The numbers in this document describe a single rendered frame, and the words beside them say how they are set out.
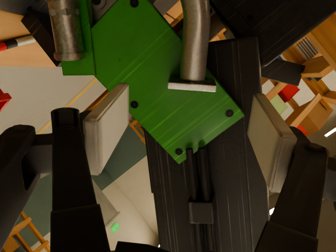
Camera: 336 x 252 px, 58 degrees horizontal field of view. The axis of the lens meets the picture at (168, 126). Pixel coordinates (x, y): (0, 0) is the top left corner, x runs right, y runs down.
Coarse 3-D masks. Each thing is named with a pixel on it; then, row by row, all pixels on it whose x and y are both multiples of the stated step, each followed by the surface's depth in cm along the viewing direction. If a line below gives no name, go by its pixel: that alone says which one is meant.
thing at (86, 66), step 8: (80, 0) 35; (88, 0) 36; (80, 8) 36; (88, 8) 36; (80, 16) 36; (88, 16) 36; (80, 24) 36; (88, 24) 36; (88, 32) 37; (88, 40) 37; (88, 48) 37; (88, 56) 38; (64, 64) 38; (72, 64) 38; (80, 64) 38; (88, 64) 38; (64, 72) 39; (72, 72) 39; (80, 72) 39; (88, 72) 39
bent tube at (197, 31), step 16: (192, 0) 31; (208, 0) 32; (192, 16) 32; (208, 16) 32; (192, 32) 33; (208, 32) 33; (192, 48) 33; (192, 64) 34; (176, 80) 35; (192, 80) 34; (208, 80) 36
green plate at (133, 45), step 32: (128, 0) 35; (96, 32) 37; (128, 32) 37; (160, 32) 36; (96, 64) 38; (128, 64) 38; (160, 64) 38; (160, 96) 39; (192, 96) 39; (224, 96) 38; (160, 128) 41; (192, 128) 40; (224, 128) 40
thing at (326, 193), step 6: (294, 126) 17; (294, 132) 16; (300, 132) 16; (300, 138) 15; (306, 138) 15; (294, 150) 14; (330, 162) 13; (330, 168) 12; (330, 174) 12; (330, 180) 12; (324, 186) 13; (330, 186) 13; (324, 192) 13; (330, 192) 13; (330, 198) 13
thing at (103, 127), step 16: (112, 96) 17; (128, 96) 20; (96, 112) 15; (112, 112) 16; (128, 112) 21; (96, 128) 14; (112, 128) 17; (96, 144) 14; (112, 144) 17; (96, 160) 15
